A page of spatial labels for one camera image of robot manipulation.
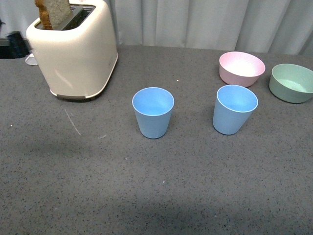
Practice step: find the green bowl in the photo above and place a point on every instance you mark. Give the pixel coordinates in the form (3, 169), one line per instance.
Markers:
(291, 83)

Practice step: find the white power plug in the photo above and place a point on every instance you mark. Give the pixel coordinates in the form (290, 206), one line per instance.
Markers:
(30, 60)

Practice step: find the cream white toaster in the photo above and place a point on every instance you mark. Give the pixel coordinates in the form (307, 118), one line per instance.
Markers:
(76, 58)

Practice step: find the brown toast slice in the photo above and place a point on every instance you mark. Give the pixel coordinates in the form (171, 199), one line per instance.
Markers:
(52, 12)

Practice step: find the light blue cup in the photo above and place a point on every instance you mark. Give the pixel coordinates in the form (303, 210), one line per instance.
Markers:
(153, 108)
(233, 106)

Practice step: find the pink bowl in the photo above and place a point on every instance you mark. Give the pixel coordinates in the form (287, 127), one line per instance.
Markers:
(240, 68)

